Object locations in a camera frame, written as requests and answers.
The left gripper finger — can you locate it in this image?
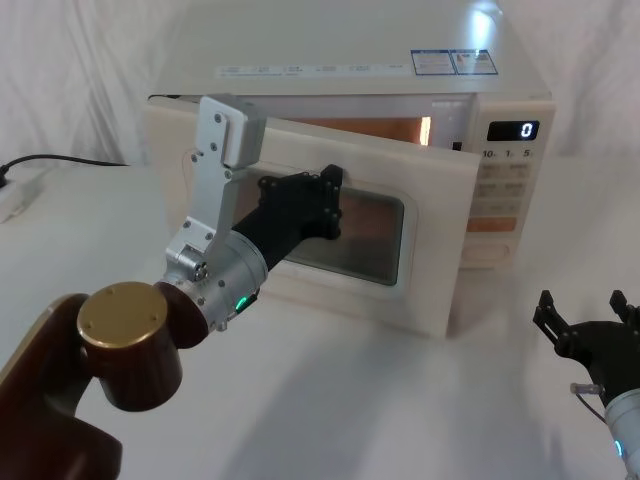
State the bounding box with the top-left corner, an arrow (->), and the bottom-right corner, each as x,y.
303,164 -> 346,240
256,163 -> 336,205

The oven control panel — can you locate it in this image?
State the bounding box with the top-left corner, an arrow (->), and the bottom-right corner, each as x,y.
463,98 -> 558,272

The white table cloth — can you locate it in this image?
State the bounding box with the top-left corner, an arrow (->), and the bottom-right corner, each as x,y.
0,158 -> 640,480

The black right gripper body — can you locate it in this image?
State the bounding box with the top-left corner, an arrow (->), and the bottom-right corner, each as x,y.
553,319 -> 640,402

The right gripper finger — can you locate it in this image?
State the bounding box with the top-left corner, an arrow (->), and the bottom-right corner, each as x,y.
533,288 -> 574,357
608,289 -> 640,329

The thin cable with silver plug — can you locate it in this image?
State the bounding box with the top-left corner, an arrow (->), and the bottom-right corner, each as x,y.
569,381 -> 610,422

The white curtain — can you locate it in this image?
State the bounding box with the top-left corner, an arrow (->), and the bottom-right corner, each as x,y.
0,0 -> 640,169

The cream oven door with window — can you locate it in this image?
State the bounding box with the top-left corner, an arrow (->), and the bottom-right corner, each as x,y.
143,95 -> 479,342

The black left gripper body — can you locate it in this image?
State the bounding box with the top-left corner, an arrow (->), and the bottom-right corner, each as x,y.
230,192 -> 329,274

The black plug with cable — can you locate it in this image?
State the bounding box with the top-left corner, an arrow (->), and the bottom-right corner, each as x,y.
0,153 -> 127,189

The cream microwave oven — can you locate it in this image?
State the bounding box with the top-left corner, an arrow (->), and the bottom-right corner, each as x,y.
143,0 -> 558,342

